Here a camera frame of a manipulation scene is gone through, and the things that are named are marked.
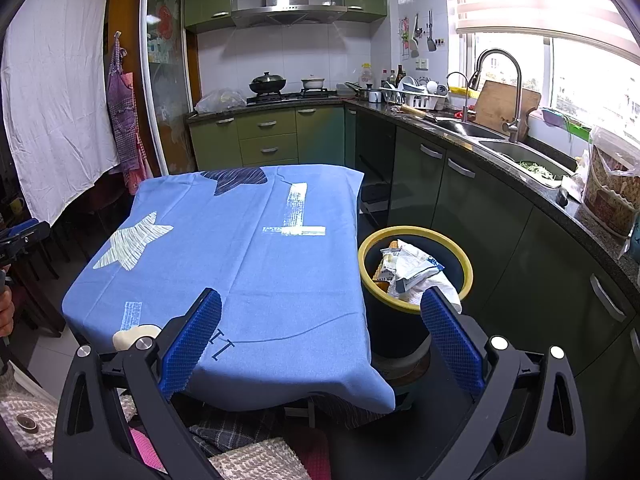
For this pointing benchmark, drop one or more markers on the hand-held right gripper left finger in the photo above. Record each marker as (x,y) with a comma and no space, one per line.
(192,340)

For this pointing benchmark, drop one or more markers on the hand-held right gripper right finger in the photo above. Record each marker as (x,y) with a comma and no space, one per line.
(450,340)

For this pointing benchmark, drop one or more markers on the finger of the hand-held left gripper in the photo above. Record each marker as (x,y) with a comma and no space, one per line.
(20,229)
(30,240)

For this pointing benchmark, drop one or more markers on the white tissue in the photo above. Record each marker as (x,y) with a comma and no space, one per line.
(432,287)

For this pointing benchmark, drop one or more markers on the black yellow-rimmed trash bin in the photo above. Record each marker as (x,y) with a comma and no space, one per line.
(395,330)

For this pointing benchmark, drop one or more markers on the person's left hand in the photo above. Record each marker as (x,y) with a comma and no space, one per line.
(5,312)

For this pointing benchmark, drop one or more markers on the blue printed tablecloth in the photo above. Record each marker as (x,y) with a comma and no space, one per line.
(240,270)

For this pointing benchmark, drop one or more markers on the dark green lower cabinets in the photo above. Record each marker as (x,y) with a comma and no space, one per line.
(500,240)

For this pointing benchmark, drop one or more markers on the grey white patterned cushion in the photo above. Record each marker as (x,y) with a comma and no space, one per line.
(30,405)

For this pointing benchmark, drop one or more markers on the white hanging sheet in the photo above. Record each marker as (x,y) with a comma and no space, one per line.
(55,100)

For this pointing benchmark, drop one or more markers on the purple plaid apron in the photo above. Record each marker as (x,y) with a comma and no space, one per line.
(125,120)

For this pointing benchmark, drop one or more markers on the steel double sink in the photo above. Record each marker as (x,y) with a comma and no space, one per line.
(515,152)

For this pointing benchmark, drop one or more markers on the frosted glass sliding door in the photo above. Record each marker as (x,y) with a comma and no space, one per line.
(167,85)

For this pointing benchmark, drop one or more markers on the plastic bag with basket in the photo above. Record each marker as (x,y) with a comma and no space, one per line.
(610,190)

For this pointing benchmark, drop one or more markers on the light green lower cabinets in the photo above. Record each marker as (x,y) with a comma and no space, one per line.
(265,130)

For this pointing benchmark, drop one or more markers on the wooden rolling pin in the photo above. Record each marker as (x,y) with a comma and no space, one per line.
(417,112)

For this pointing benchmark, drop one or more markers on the clear plastic bag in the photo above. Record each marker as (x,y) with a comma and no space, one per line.
(220,101)

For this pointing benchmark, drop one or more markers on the wooden cutting board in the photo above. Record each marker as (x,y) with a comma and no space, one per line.
(500,105)

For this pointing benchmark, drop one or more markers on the small steel faucet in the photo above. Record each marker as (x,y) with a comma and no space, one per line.
(466,100)

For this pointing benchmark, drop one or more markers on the white dish rack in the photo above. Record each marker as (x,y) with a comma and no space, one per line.
(415,99)

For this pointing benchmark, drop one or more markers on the green plastic basket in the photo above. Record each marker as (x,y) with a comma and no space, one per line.
(581,132)

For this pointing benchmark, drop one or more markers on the purple plastic basket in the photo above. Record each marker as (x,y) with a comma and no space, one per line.
(555,117)

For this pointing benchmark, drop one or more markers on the yellow cloth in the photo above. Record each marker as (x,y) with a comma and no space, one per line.
(462,91)

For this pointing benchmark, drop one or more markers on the tall steel faucet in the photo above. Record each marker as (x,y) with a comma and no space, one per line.
(515,95)

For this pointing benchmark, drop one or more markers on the white mug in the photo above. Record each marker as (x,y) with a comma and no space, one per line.
(375,96)

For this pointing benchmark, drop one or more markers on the black gas stove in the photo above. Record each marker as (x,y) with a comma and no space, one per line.
(290,97)

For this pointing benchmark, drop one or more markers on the small steel saucepan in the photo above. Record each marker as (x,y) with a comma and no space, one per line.
(357,91)

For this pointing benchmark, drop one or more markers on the black wok with lid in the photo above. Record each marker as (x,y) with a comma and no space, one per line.
(267,84)

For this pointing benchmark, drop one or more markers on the dark sauce bottle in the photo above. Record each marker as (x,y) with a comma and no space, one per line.
(400,77)

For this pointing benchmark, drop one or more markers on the plastic oil bottle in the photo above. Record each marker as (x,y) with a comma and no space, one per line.
(366,77)

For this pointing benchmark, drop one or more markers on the white cooking pot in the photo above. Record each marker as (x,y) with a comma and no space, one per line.
(312,83)

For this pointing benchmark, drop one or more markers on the hanging ladle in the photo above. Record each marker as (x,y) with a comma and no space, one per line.
(415,47)

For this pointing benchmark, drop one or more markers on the hanging black spatula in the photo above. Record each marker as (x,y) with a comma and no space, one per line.
(431,42)

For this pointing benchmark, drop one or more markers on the steel range hood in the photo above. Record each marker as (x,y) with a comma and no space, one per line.
(287,10)

